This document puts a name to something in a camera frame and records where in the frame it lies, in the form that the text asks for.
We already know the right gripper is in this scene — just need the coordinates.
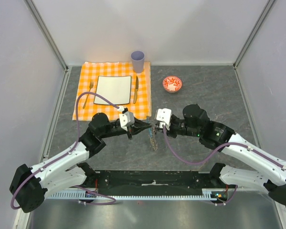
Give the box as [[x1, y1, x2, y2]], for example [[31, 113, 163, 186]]
[[154, 117, 201, 138]]

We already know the chain of metal keyrings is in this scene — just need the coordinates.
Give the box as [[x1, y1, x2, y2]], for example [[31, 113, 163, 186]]
[[145, 115, 158, 151]]

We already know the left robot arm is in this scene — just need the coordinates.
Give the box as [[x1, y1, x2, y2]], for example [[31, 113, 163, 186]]
[[9, 112, 151, 213]]

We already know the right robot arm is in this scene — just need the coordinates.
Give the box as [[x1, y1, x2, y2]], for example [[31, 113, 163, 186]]
[[154, 104, 286, 206]]

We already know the white square plate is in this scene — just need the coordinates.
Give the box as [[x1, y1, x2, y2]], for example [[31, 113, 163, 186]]
[[96, 76, 132, 105]]

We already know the gold knife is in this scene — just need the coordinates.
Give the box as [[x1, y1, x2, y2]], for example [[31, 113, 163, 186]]
[[133, 76, 139, 104]]

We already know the red patterned bowl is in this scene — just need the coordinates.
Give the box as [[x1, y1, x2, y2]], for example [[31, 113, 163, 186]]
[[162, 76, 183, 93]]

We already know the gold fork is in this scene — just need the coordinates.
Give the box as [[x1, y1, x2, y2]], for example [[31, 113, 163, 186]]
[[82, 80, 94, 109]]

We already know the lilac plastic cup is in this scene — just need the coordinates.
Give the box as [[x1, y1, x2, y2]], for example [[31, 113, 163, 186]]
[[131, 51, 145, 73]]

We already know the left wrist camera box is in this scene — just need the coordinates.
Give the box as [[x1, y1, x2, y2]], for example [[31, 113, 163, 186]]
[[119, 111, 135, 131]]

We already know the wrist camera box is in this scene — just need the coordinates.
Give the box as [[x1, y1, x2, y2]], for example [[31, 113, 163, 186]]
[[119, 111, 135, 131], [155, 108, 172, 130]]

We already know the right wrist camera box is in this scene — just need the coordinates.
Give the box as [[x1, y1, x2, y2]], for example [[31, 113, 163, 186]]
[[155, 108, 172, 130]]

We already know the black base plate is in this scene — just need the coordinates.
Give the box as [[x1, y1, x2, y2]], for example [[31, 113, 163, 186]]
[[81, 170, 227, 191]]

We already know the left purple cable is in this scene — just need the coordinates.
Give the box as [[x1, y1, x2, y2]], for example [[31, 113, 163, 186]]
[[10, 92, 124, 210]]

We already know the purple cable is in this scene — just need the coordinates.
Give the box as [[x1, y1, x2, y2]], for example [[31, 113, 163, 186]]
[[163, 126, 286, 206], [10, 92, 124, 210]]

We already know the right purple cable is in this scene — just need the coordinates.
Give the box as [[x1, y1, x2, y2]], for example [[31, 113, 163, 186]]
[[163, 126, 286, 206]]

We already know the slotted cable duct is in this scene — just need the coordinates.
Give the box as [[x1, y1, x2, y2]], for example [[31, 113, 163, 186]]
[[47, 188, 218, 201]]

